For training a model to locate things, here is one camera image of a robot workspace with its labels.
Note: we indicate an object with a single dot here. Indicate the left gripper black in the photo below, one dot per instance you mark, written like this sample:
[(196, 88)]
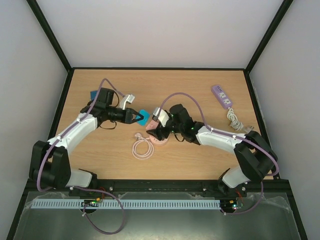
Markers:
[(128, 117)]

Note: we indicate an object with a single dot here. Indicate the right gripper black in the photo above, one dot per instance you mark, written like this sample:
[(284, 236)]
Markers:
[(163, 128)]

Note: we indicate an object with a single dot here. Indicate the pink cube socket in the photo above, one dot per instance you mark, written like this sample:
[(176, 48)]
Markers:
[(152, 125)]

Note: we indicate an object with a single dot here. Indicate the pink round socket base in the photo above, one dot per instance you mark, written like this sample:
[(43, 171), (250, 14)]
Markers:
[(157, 142)]

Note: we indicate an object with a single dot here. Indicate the light blue cube adapter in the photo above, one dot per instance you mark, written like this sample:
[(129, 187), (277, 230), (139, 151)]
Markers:
[(145, 119)]

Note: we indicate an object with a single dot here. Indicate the dark blue cube adapter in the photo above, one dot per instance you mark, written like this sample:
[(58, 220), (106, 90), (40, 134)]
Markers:
[(93, 94)]

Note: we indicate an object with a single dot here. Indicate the purple power strip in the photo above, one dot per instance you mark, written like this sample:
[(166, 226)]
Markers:
[(221, 96)]

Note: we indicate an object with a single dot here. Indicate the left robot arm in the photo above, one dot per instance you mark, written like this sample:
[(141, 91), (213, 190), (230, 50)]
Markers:
[(50, 165)]

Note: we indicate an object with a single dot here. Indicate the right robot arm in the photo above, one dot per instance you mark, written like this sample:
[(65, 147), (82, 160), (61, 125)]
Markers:
[(254, 155)]

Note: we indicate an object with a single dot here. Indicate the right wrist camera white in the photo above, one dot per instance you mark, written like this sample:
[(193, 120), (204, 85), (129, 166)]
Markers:
[(161, 116)]

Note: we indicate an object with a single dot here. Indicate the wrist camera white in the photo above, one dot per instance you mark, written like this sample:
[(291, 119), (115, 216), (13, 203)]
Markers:
[(161, 116), (126, 99)]

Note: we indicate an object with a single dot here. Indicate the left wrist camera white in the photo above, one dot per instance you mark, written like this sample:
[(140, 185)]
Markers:
[(126, 99)]

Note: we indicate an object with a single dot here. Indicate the light blue cable duct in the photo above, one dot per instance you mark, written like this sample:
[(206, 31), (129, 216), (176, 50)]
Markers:
[(127, 204)]

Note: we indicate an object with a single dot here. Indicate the black frame rail front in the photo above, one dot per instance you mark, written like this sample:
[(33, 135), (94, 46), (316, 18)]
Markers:
[(205, 188)]

